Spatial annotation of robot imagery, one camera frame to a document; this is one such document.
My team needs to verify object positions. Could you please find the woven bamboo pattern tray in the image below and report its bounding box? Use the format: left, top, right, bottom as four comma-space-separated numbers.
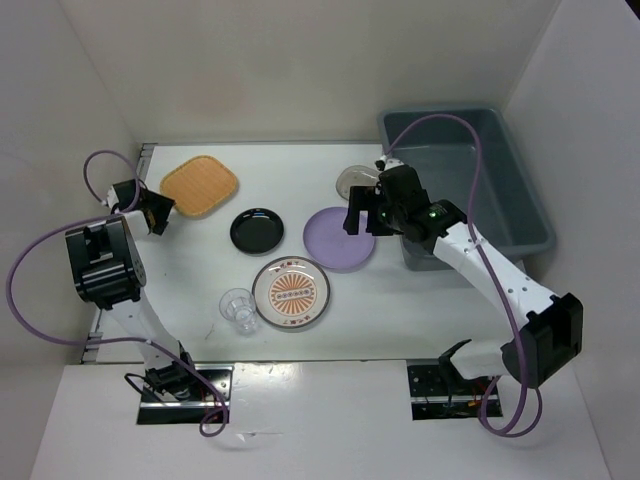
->
160, 155, 239, 218

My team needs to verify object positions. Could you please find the purple round plate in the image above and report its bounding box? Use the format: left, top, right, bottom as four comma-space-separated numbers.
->
303, 206, 376, 271

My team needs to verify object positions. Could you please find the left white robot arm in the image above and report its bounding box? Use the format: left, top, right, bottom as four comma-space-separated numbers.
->
65, 180, 200, 400

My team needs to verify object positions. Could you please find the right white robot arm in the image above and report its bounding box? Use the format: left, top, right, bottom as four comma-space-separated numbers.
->
343, 160, 583, 393

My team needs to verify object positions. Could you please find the grey plastic bin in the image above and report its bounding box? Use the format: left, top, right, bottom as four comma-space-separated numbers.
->
377, 103, 556, 262

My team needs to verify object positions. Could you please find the clear smoky square dish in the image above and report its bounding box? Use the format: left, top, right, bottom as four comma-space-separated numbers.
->
335, 165, 379, 200

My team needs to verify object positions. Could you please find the black round plate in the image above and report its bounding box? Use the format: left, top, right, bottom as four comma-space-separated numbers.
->
230, 208, 284, 255

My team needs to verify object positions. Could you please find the orange patterned round plate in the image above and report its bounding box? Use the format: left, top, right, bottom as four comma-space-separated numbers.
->
251, 256, 331, 331

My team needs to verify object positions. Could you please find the clear plastic cup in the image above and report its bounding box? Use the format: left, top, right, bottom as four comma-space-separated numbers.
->
219, 288, 257, 336

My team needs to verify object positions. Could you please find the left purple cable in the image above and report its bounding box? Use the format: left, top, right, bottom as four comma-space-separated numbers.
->
6, 148, 231, 437

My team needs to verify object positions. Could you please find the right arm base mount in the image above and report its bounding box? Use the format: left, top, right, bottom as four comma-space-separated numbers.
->
406, 340, 492, 421

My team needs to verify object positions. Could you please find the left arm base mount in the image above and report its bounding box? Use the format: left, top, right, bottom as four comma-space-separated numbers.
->
124, 363, 234, 425

